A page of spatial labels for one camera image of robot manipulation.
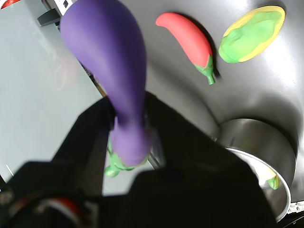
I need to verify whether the purple toy aubergine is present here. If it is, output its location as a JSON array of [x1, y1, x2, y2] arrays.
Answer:
[[59, 0, 154, 178]]

